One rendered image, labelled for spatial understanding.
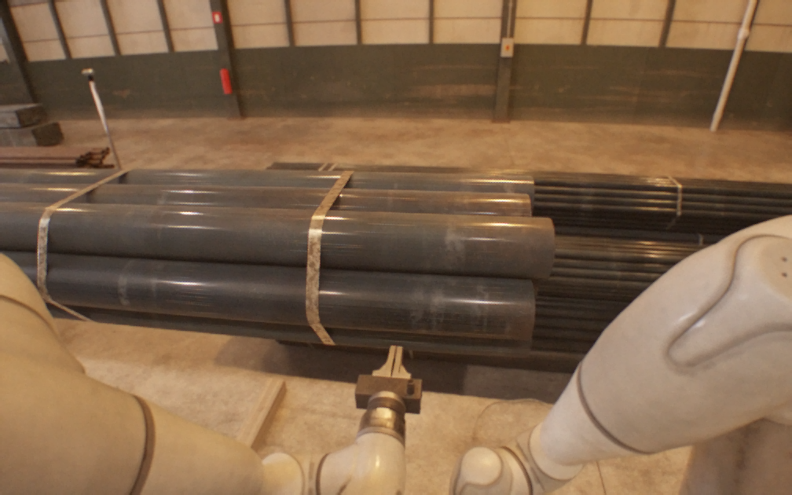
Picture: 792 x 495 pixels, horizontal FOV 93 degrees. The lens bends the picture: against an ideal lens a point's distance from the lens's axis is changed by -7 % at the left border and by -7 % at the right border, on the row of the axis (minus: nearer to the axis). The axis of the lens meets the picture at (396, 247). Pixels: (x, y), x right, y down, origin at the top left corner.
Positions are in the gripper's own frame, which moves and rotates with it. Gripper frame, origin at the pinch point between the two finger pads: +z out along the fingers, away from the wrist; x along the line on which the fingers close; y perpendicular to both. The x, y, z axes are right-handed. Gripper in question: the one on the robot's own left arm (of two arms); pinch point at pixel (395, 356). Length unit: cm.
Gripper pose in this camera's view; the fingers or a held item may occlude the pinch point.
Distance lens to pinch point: 93.4
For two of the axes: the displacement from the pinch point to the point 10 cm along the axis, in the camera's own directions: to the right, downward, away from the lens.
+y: -0.2, -8.7, -4.9
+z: 1.2, -4.9, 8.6
